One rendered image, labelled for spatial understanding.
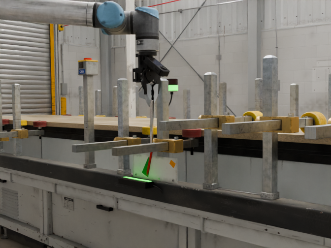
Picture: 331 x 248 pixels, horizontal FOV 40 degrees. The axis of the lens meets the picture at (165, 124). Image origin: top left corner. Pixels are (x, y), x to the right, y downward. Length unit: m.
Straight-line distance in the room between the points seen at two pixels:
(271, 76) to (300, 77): 7.73
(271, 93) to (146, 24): 0.56
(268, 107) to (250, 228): 0.43
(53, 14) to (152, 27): 0.37
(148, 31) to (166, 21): 9.36
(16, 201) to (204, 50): 7.49
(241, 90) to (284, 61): 1.11
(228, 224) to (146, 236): 0.76
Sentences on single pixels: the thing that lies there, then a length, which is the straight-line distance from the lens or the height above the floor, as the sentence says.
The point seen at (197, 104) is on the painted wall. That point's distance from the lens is 10.39.
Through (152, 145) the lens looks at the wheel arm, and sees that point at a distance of 1.73.
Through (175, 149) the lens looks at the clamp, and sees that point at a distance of 1.77.
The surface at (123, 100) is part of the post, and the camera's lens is 2.00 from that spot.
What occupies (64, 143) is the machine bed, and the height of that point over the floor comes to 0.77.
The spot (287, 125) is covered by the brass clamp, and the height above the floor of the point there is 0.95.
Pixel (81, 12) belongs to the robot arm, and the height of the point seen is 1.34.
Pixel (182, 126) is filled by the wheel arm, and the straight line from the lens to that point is 1.47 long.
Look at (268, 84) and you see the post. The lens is 1.50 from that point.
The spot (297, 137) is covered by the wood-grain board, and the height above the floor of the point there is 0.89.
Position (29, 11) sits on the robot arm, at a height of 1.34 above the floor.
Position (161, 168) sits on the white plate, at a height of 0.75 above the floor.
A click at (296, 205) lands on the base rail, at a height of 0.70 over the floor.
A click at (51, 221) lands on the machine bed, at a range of 3.10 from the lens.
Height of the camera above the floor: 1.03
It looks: 3 degrees down
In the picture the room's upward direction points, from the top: 1 degrees counter-clockwise
